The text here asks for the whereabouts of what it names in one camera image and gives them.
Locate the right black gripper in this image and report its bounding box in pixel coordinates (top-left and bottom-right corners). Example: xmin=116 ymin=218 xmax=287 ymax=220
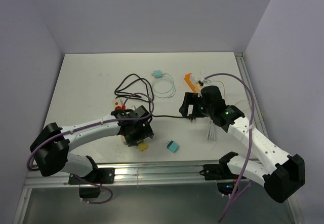
xmin=179 ymin=92 xmax=214 ymax=118

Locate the yellow olive charger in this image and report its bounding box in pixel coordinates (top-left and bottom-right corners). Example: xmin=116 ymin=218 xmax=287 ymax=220
xmin=137 ymin=141 xmax=149 ymax=152

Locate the white dual usb charger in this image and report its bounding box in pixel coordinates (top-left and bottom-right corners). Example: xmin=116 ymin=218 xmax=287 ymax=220
xmin=189 ymin=74 xmax=200 ymax=86

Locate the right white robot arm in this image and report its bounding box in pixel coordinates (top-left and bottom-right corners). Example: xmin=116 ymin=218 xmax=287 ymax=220
xmin=179 ymin=86 xmax=305 ymax=203

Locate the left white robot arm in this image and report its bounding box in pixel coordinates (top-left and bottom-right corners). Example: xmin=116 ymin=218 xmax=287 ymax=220
xmin=30 ymin=106 xmax=154 ymax=183

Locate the orange power strip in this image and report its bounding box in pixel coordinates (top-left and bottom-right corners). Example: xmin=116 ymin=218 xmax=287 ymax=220
xmin=184 ymin=73 xmax=201 ymax=93

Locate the beige red power strip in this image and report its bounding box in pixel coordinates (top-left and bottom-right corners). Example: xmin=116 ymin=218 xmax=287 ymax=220
xmin=112 ymin=98 xmax=127 ymax=145

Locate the dark teal charger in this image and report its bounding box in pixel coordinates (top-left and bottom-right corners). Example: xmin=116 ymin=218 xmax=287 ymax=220
xmin=167 ymin=140 xmax=179 ymax=153

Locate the light teal charger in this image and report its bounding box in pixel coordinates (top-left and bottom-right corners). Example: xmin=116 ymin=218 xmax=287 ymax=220
xmin=151 ymin=70 xmax=163 ymax=79

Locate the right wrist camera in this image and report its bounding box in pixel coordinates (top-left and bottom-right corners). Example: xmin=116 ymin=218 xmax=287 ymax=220
xmin=198 ymin=79 xmax=211 ymax=87

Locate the light teal usb cable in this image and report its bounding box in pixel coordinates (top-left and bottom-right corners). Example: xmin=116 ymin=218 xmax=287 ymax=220
xmin=151 ymin=73 xmax=177 ymax=99

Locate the yellow thin cable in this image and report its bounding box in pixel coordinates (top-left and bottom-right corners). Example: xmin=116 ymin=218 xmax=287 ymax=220
xmin=212 ymin=79 xmax=265 ymax=128

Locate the white power strip cable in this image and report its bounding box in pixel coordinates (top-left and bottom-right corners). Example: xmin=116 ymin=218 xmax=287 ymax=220
xmin=207 ymin=120 xmax=218 ymax=141

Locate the black power cable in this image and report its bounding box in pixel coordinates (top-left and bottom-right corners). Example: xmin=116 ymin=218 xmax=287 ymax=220
xmin=114 ymin=73 xmax=198 ymax=122

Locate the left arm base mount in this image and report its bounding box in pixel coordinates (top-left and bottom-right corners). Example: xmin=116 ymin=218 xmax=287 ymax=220
xmin=68 ymin=168 xmax=115 ymax=200

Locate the aluminium front rail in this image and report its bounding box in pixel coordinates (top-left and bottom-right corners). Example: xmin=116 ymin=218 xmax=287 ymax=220
xmin=25 ymin=159 xmax=290 ymax=185

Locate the aluminium rail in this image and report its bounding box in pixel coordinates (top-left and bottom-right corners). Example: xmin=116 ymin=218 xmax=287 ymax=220
xmin=25 ymin=159 xmax=290 ymax=185
xmin=234 ymin=52 xmax=268 ymax=136

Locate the aluminium right rail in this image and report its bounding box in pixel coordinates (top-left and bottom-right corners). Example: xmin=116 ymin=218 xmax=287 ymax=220
xmin=234 ymin=52 xmax=268 ymax=136

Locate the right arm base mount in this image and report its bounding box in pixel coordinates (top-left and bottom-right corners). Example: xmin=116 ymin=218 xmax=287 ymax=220
xmin=199 ymin=163 xmax=240 ymax=196

